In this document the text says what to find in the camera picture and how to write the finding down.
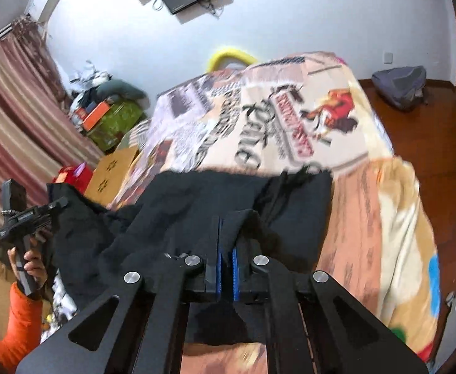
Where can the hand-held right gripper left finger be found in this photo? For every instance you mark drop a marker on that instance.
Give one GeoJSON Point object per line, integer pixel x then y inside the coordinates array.
{"type": "Point", "coordinates": [219, 280]}

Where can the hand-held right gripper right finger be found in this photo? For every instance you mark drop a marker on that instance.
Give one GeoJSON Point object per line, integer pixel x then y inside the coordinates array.
{"type": "Point", "coordinates": [235, 280]}

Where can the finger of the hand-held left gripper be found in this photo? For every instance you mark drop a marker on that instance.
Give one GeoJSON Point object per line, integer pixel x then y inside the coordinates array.
{"type": "Point", "coordinates": [58, 203]}

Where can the black hoodie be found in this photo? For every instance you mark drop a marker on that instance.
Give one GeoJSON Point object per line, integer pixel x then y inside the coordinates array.
{"type": "Point", "coordinates": [181, 202]}

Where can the person's left forearm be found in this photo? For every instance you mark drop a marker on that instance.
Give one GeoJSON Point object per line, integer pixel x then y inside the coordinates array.
{"type": "Point", "coordinates": [17, 331]}

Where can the person's left hand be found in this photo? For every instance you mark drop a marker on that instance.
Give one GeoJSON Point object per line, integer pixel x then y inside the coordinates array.
{"type": "Point", "coordinates": [37, 267]}

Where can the red plush flower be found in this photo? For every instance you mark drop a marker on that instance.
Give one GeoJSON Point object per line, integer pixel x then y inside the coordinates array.
{"type": "Point", "coordinates": [74, 177]}

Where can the wooden lap desk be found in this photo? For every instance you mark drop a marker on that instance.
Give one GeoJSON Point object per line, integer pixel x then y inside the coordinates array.
{"type": "Point", "coordinates": [111, 171]}

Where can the striped red curtain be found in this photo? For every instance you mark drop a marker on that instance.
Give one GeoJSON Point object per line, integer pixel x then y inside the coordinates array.
{"type": "Point", "coordinates": [13, 124]}

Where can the orange box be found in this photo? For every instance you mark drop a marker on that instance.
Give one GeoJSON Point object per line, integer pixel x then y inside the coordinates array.
{"type": "Point", "coordinates": [95, 116]}

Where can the green storage box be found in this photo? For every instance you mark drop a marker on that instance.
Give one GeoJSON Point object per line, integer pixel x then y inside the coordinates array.
{"type": "Point", "coordinates": [122, 122]}

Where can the pile of papers and bags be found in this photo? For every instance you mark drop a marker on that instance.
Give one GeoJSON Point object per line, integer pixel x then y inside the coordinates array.
{"type": "Point", "coordinates": [87, 81]}

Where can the bed with newspaper-print sheet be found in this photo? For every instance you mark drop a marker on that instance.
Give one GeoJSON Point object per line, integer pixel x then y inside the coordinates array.
{"type": "Point", "coordinates": [368, 222]}

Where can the grey backpack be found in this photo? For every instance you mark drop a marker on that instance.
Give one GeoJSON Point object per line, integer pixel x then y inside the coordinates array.
{"type": "Point", "coordinates": [401, 87]}

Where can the white wall socket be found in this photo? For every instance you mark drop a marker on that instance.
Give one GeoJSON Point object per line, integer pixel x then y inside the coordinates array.
{"type": "Point", "coordinates": [388, 57]}

